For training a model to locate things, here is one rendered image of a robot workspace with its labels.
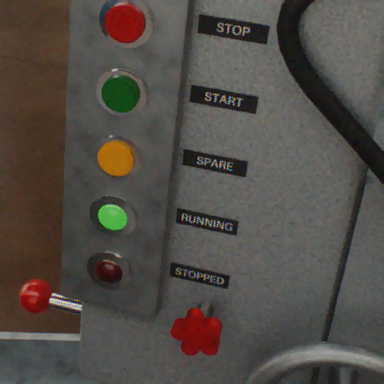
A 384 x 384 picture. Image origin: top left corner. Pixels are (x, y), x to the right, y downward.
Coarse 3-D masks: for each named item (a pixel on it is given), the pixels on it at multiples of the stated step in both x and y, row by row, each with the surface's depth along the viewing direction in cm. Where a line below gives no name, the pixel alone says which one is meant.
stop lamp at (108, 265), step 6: (96, 264) 66; (102, 264) 66; (108, 264) 65; (114, 264) 65; (96, 270) 66; (102, 270) 66; (108, 270) 66; (114, 270) 65; (120, 270) 66; (102, 276) 66; (108, 276) 66; (114, 276) 66; (120, 276) 66; (108, 282) 66; (114, 282) 66
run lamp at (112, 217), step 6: (102, 210) 63; (108, 210) 63; (114, 210) 63; (120, 210) 63; (102, 216) 63; (108, 216) 63; (114, 216) 63; (120, 216) 63; (126, 216) 63; (102, 222) 64; (108, 222) 63; (114, 222) 63; (120, 222) 63; (126, 222) 63; (108, 228) 64; (114, 228) 64; (120, 228) 64
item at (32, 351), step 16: (0, 336) 99; (16, 336) 98; (32, 336) 98; (48, 336) 97; (64, 336) 97; (0, 352) 100; (16, 352) 99; (32, 352) 98; (48, 352) 98; (64, 352) 97; (0, 368) 101; (16, 368) 100; (32, 368) 99; (48, 368) 99; (64, 368) 98
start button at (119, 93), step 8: (112, 80) 58; (120, 80) 57; (128, 80) 57; (104, 88) 58; (112, 88) 58; (120, 88) 57; (128, 88) 57; (136, 88) 57; (104, 96) 58; (112, 96) 58; (120, 96) 58; (128, 96) 58; (136, 96) 58; (112, 104) 58; (120, 104) 58; (128, 104) 58; (136, 104) 58
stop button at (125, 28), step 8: (112, 8) 55; (120, 8) 55; (128, 8) 55; (136, 8) 55; (112, 16) 55; (120, 16) 55; (128, 16) 55; (136, 16) 55; (112, 24) 55; (120, 24) 55; (128, 24) 55; (136, 24) 55; (144, 24) 55; (112, 32) 56; (120, 32) 55; (128, 32) 55; (136, 32) 55; (120, 40) 56; (128, 40) 56; (136, 40) 56
